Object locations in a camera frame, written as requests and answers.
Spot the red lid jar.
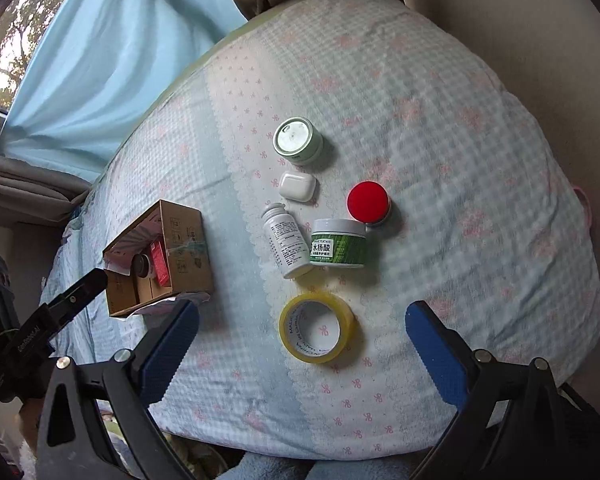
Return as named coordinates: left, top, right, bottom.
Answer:
left=346, top=180, right=392, bottom=228

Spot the green label jar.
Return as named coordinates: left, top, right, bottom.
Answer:
left=310, top=218, right=367, bottom=270

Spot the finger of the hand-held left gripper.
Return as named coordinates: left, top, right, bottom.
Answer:
left=44, top=268, right=109, bottom=333

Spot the light blue curtain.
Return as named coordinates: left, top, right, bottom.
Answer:
left=0, top=0, right=249, bottom=183

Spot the white earbuds case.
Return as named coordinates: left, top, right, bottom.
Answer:
left=280, top=171, right=318, bottom=203

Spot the green rim tin can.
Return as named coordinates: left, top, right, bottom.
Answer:
left=273, top=116, right=324, bottom=166

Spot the checkered floral bed sheet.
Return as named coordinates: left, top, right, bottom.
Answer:
left=39, top=0, right=600, bottom=461

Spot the white pill bottle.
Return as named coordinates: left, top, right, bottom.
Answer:
left=261, top=202, right=314, bottom=280

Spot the red box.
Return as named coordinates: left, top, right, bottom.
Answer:
left=148, top=240, right=173, bottom=287

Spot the cardboard box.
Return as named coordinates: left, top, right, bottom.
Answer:
left=102, top=199, right=216, bottom=318

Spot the yellow tape roll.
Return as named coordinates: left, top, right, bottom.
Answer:
left=279, top=290, right=357, bottom=363

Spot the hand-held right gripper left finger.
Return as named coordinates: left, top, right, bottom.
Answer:
left=35, top=298, right=201, bottom=480

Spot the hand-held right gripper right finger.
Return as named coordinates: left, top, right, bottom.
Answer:
left=405, top=301, right=585, bottom=480

